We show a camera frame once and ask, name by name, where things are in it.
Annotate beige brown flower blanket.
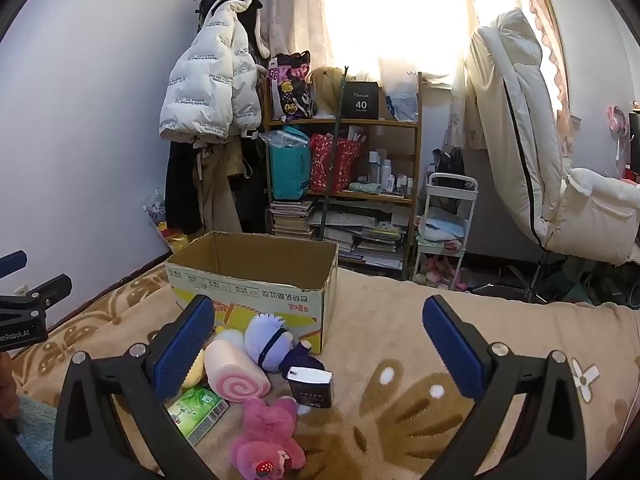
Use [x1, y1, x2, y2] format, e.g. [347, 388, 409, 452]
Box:
[10, 255, 640, 480]

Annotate white fluffy plush toy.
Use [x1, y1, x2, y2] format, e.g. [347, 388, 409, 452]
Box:
[215, 329, 248, 353]

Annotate light blue cloth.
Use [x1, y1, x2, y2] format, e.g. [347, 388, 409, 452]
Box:
[417, 215, 468, 243]

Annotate red gift bag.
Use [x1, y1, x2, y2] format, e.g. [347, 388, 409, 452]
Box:
[308, 132, 362, 194]

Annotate yellow plush toy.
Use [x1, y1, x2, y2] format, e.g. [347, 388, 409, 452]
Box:
[181, 347, 207, 390]

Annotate group of cosmetic bottles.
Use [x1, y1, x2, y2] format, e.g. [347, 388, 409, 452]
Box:
[350, 147, 416, 196]

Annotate black square box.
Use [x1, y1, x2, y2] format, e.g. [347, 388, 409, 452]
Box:
[346, 81, 381, 121]

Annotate pink swirl cake roll plush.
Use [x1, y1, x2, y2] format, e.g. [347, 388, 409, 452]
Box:
[204, 339, 272, 403]

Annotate white trolley cart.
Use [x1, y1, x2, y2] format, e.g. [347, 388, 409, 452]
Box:
[411, 172, 478, 291]

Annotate green tissue packet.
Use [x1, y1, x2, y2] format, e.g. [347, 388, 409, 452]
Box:
[166, 386, 231, 448]

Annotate beige hanging coat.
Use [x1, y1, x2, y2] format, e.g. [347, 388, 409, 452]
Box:
[192, 140, 246, 236]

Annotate teal bag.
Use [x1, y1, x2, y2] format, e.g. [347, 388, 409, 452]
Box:
[260, 129, 312, 201]

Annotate dark forked pole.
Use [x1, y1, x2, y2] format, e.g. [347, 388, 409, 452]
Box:
[320, 65, 349, 241]

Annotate wooden shelf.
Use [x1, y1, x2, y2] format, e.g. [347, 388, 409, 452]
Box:
[262, 72, 423, 281]

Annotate small black box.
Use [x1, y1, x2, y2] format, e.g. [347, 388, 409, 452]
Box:
[288, 366, 334, 409]

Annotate black bag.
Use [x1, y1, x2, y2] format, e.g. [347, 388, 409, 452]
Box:
[431, 146, 466, 176]

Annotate printed cardboard box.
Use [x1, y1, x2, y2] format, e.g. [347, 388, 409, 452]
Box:
[165, 231, 340, 356]

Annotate pink bear plush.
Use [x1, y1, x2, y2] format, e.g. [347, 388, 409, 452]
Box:
[229, 396, 307, 478]

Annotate pink floral curtain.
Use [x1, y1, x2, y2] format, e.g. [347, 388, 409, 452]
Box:
[257, 0, 571, 151]

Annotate white padded chair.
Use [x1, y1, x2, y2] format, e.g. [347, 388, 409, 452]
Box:
[465, 8, 640, 303]

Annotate pink toys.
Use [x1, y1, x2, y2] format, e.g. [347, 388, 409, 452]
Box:
[415, 255, 468, 291]

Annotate pile of papers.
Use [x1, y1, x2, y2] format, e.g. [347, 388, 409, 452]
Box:
[310, 205, 411, 271]

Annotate stack of books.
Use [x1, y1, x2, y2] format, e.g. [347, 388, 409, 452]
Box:
[270, 200, 316, 240]

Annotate purple printed bag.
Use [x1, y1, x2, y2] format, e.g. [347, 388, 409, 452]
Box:
[268, 51, 317, 122]

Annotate light blue fluffy blanket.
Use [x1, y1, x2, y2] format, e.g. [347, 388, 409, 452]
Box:
[15, 394, 61, 480]

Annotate white plastic bag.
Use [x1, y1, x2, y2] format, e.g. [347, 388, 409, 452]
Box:
[377, 60, 420, 123]

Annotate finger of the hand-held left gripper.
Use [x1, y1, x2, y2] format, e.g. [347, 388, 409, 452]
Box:
[0, 273, 74, 314]
[0, 250, 29, 277]

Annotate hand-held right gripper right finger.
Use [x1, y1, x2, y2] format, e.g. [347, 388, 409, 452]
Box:
[421, 294, 588, 480]

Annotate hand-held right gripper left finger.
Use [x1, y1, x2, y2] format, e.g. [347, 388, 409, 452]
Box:
[52, 294, 217, 480]

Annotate bag of toys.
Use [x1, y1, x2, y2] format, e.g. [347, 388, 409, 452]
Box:
[142, 195, 191, 253]

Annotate pink fan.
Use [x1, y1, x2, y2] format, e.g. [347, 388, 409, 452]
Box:
[607, 105, 626, 176]

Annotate black hanging coat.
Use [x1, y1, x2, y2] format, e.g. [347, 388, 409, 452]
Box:
[165, 137, 201, 236]

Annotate lavender blindfolded plush doll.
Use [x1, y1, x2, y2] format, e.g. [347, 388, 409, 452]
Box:
[244, 313, 326, 380]

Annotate dark hanging garment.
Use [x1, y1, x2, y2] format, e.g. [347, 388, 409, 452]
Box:
[240, 130, 271, 233]

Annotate white puffer jacket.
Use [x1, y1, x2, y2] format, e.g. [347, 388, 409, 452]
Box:
[159, 0, 263, 146]

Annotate blonde wig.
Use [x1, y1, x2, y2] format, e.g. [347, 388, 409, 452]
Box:
[306, 66, 346, 120]

